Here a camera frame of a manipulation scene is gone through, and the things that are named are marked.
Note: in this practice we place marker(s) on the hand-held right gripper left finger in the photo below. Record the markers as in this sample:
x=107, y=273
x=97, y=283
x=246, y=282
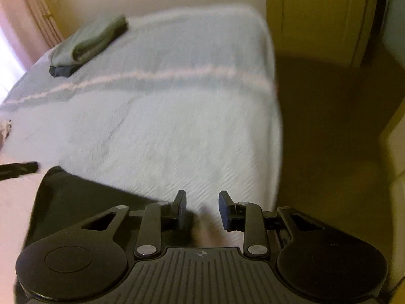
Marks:
x=181, y=207

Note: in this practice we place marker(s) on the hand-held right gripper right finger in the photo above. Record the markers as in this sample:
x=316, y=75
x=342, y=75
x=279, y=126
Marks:
x=224, y=210

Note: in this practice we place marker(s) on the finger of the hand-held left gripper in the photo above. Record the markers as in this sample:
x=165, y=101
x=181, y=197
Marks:
x=19, y=169

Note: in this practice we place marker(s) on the black pants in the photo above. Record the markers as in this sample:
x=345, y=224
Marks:
x=69, y=202

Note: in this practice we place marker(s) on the pink and blue bedspread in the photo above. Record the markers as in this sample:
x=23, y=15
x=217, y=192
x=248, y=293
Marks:
x=158, y=117

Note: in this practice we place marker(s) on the folded dark blue garment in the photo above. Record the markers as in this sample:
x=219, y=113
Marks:
x=61, y=71

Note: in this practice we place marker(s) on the folded pale grey garment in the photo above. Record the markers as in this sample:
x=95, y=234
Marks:
x=63, y=53

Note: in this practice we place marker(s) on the pink curtain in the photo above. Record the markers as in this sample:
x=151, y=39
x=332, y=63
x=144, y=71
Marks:
x=19, y=15

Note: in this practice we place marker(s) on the folded green garment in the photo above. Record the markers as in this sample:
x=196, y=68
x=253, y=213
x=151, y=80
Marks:
x=101, y=34

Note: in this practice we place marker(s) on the cream cabinet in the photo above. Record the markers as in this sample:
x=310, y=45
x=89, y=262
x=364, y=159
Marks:
x=394, y=180

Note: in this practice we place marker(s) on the cream wardrobe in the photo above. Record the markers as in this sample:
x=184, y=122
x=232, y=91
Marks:
x=316, y=12

